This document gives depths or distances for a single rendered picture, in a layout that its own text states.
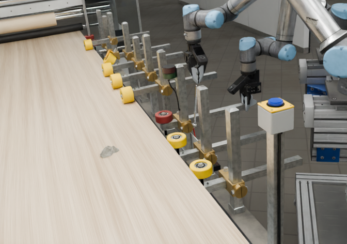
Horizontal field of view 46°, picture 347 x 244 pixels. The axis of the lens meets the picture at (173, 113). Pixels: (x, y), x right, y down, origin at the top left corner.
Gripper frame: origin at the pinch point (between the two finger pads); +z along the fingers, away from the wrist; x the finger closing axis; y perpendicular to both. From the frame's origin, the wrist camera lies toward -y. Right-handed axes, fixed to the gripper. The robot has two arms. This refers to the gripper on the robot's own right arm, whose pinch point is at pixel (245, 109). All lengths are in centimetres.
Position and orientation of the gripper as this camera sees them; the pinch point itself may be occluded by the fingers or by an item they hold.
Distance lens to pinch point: 207.2
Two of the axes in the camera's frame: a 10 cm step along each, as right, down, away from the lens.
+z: 1.0, 9.1, 4.0
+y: 9.4, -2.2, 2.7
